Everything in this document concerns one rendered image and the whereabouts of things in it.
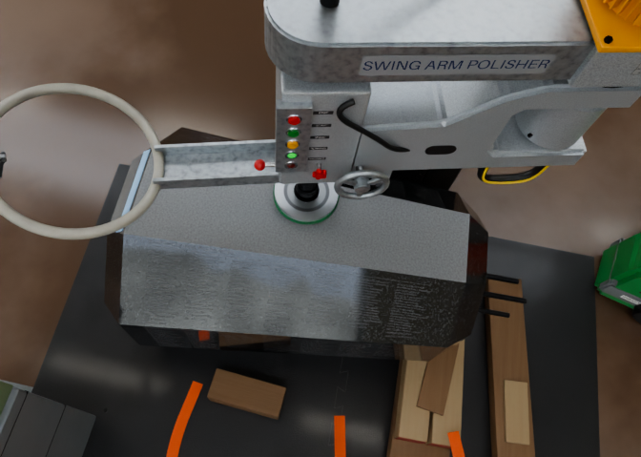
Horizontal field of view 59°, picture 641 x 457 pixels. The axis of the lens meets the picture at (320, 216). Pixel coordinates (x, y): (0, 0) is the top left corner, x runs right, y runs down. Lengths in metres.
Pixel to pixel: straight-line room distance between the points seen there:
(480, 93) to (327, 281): 0.79
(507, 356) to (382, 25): 1.84
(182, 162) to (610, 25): 1.16
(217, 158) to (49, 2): 2.23
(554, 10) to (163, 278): 1.37
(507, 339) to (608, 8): 1.70
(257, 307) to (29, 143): 1.71
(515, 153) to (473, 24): 0.53
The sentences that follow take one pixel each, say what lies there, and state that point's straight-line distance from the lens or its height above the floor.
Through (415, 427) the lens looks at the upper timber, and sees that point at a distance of 2.41.
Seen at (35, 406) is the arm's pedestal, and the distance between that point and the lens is 2.04.
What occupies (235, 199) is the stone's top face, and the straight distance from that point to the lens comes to 1.92.
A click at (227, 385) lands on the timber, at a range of 2.44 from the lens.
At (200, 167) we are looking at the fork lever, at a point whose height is 1.05.
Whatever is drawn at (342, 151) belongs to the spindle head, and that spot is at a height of 1.30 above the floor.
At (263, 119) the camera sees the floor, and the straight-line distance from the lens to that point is 3.07.
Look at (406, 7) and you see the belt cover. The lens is 1.23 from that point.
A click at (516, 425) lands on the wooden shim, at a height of 0.10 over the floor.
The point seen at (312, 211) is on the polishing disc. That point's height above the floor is 0.87.
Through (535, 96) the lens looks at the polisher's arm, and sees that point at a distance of 1.43.
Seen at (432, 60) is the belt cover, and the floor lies 1.65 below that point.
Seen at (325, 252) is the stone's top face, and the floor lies 0.83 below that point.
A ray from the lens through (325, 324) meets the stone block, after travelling 1.94.
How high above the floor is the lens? 2.54
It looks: 65 degrees down
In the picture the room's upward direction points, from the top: 11 degrees clockwise
